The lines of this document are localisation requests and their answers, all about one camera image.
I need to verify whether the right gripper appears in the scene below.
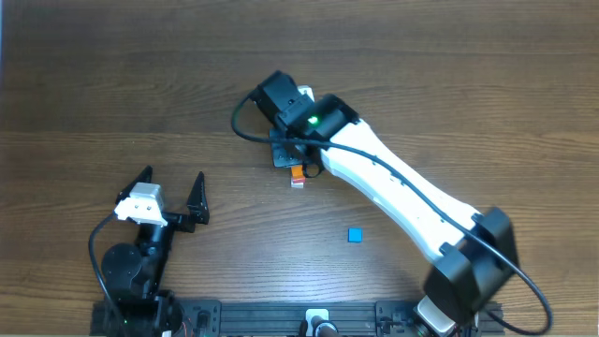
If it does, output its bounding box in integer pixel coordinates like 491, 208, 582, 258
269, 128, 308, 169

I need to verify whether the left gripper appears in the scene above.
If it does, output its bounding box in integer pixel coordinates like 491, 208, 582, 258
115, 165, 211, 234

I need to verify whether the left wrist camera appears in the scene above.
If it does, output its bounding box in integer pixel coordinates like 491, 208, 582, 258
113, 182, 168, 228

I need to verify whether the mounting rail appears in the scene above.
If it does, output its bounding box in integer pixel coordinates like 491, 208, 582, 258
91, 299, 506, 337

